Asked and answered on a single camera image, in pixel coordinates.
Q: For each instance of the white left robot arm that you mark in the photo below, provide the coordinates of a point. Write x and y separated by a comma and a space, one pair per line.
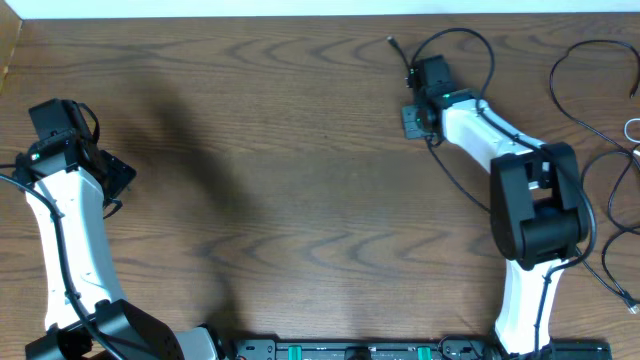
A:
72, 186

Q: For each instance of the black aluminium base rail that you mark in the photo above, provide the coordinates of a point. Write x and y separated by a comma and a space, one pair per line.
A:
452, 347

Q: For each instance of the wooden side panel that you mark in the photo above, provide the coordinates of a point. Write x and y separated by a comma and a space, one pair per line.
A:
10, 29

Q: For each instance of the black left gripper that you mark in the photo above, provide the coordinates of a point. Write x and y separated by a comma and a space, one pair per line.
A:
120, 171

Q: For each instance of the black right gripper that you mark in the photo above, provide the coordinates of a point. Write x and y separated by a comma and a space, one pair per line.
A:
412, 121

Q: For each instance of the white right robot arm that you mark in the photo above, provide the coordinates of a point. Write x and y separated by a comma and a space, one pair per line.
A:
537, 217

